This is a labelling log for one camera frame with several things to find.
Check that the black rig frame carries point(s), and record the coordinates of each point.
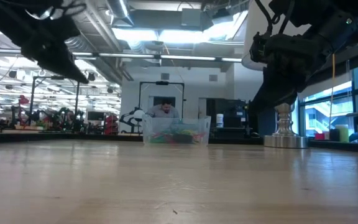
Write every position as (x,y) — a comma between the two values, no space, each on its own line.
(48,77)
(162,83)

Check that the person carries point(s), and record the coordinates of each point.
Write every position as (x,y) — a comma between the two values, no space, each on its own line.
(163,111)

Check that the black cabinet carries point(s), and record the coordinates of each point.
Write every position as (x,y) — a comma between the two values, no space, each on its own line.
(261,124)
(228,115)

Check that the ceiling light strip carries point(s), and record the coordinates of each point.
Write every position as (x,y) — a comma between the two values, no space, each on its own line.
(182,57)

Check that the grey ceiling box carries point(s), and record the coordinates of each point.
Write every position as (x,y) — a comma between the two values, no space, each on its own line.
(191,17)

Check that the white globe lamp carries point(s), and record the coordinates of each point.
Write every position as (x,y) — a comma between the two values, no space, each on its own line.
(139,114)

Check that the red chair stack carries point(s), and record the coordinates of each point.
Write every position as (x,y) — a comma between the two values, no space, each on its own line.
(111,124)

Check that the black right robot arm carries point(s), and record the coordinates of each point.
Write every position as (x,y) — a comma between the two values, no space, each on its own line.
(337,18)

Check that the black background robot arm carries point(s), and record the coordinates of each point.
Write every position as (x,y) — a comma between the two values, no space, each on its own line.
(126,119)

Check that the small red box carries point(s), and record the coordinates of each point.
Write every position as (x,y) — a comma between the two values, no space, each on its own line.
(319,136)

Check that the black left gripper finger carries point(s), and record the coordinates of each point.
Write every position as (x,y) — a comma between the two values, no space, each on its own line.
(65,70)

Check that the green rubber band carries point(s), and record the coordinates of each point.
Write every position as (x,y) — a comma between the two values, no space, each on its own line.
(158,139)

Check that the black cup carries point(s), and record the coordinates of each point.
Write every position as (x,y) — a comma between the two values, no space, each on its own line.
(332,135)

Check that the silver ceiling duct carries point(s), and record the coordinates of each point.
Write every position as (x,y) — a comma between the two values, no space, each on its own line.
(117,9)

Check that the green cup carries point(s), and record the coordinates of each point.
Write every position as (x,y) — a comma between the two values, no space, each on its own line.
(342,133)

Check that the white plastic container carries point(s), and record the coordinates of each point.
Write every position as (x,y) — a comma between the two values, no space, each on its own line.
(219,120)

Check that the white shade table lamp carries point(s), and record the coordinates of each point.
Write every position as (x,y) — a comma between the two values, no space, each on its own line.
(284,124)

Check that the clear plastic bin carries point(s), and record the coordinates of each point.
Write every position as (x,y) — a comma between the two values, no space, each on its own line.
(194,123)

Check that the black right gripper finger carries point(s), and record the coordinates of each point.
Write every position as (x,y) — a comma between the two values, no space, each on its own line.
(281,90)

